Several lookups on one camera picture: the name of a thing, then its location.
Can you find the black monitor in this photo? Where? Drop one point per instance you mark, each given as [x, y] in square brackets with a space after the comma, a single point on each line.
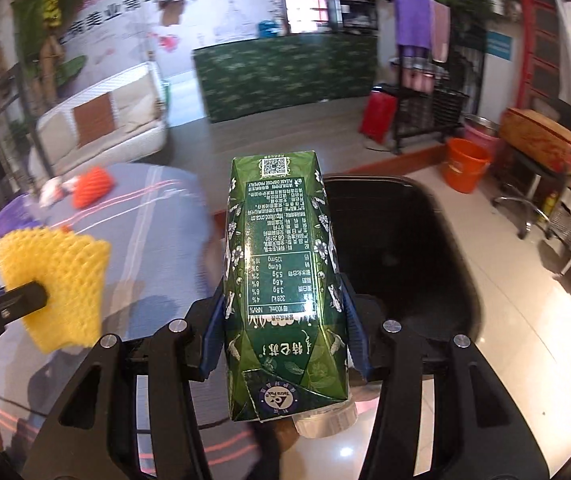
[355, 15]

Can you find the tall banana plant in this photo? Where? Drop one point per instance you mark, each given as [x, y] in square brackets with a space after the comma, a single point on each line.
[45, 20]

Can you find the pink towel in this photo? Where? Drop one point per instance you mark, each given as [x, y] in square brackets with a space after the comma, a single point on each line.
[439, 32]

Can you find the white wicker swing sofa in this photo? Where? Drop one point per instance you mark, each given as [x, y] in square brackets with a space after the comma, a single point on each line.
[130, 135]

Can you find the brown padded stool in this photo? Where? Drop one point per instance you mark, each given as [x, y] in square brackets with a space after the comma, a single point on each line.
[540, 140]

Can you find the white crumpled paper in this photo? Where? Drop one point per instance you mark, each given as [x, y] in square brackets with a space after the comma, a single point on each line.
[53, 191]

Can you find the orange foam fruit net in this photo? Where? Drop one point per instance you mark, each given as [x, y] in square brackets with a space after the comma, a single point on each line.
[93, 187]

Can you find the steel basin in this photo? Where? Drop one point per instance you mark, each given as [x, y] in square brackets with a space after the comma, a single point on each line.
[483, 122]

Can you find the red ladder shelf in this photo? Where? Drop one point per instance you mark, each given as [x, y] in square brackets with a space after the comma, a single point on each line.
[543, 35]

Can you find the blue wall sign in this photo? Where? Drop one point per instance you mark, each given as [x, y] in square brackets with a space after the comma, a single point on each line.
[499, 45]

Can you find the white cushion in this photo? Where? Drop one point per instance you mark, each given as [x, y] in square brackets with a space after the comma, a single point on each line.
[133, 100]
[58, 132]

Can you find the large printed wall banner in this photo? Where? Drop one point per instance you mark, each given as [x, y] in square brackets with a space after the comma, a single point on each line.
[215, 5]

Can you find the orange cushion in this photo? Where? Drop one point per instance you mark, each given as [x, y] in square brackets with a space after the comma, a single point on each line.
[94, 120]

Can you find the purple plastic bag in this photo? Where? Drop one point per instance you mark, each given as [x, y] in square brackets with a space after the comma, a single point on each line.
[13, 217]

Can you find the yellow foam fruit net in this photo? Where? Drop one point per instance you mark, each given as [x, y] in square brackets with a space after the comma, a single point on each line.
[55, 270]

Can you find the orange bucket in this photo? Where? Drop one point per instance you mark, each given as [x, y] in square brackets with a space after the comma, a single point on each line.
[465, 167]

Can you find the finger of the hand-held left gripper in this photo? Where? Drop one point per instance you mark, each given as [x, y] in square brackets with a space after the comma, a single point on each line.
[25, 300]

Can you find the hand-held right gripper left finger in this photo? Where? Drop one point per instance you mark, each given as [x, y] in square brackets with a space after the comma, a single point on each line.
[214, 340]

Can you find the black metal rack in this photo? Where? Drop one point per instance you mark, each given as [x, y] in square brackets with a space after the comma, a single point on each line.
[445, 105]

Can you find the pink basin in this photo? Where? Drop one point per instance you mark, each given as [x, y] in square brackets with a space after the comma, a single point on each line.
[485, 141]

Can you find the purple towel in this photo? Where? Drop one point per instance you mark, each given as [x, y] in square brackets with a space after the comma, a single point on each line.
[413, 17]

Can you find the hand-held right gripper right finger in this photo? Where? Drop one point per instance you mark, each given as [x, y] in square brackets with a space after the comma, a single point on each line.
[358, 340]

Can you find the red bag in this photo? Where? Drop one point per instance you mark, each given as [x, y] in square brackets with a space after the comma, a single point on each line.
[378, 117]

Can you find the black trash bin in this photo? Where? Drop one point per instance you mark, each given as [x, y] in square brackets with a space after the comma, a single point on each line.
[405, 260]

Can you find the green patterned counter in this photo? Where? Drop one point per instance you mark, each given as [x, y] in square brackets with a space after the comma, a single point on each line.
[285, 77]

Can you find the green milk carton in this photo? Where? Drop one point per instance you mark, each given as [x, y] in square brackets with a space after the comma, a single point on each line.
[280, 260]

